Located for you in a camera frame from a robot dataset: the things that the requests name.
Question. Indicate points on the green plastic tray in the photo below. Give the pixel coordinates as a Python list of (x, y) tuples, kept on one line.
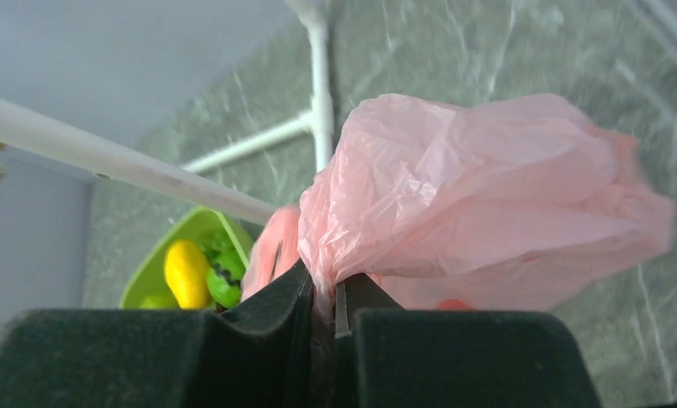
[(149, 277)]

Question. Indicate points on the pink plastic bag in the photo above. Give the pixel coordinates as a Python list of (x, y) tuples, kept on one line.
[(516, 204)]

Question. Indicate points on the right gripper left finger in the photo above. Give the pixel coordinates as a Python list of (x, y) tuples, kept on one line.
[(253, 355)]

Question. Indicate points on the yellow fake mango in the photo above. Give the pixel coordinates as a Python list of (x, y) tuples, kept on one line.
[(185, 268)]

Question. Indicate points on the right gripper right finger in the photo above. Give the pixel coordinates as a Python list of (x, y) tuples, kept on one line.
[(388, 356)]

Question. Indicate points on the white pvc pipe frame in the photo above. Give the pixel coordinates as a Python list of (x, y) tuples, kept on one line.
[(28, 130)]

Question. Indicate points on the small fake watermelon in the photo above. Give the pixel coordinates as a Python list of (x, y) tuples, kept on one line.
[(224, 276)]

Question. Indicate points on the fake green leaves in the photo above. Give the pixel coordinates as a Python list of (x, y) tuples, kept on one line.
[(213, 242)]

